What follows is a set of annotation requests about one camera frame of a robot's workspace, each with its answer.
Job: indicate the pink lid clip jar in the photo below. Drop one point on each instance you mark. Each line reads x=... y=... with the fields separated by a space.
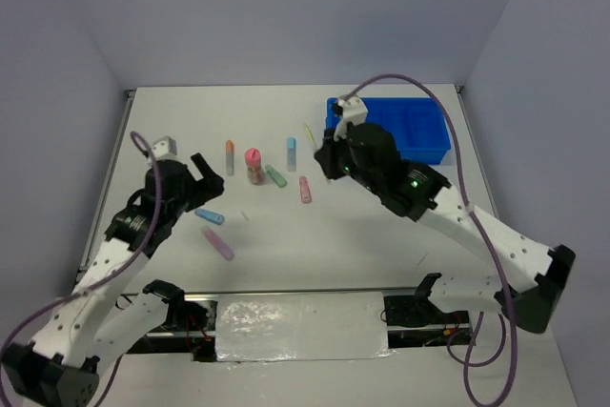
x=253 y=165

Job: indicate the orange capped marker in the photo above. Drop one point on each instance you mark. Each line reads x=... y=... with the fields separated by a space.
x=229 y=157

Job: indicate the yellow highlighter pen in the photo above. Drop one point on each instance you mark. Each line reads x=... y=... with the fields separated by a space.
x=313 y=143

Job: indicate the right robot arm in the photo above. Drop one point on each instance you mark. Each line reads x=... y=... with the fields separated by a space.
x=530 y=277

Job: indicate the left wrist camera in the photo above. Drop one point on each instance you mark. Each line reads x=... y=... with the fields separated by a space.
x=165 y=148

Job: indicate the silver foil tape sheet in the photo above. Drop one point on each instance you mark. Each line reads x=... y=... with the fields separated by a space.
x=300 y=327

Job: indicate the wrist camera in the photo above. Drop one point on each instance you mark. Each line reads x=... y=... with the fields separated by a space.
x=349 y=111
x=165 y=148

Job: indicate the pink purple highlighter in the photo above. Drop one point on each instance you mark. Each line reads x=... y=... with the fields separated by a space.
x=218 y=243

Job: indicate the green correction tape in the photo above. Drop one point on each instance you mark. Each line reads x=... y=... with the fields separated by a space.
x=275 y=176

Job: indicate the light blue eraser stick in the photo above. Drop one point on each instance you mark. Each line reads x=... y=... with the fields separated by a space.
x=291 y=154

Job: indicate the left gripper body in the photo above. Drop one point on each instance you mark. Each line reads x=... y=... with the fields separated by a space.
x=196 y=193

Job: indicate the blue plastic compartment tray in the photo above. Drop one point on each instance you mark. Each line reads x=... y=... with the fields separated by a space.
x=416 y=124

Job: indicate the pink correction tape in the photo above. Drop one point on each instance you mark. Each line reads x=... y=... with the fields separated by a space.
x=304 y=190

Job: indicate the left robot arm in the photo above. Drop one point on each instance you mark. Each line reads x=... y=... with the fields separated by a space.
x=62 y=363

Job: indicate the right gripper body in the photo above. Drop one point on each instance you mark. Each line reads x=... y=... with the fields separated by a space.
x=337 y=162

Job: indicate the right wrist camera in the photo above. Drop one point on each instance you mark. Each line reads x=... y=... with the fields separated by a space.
x=349 y=111

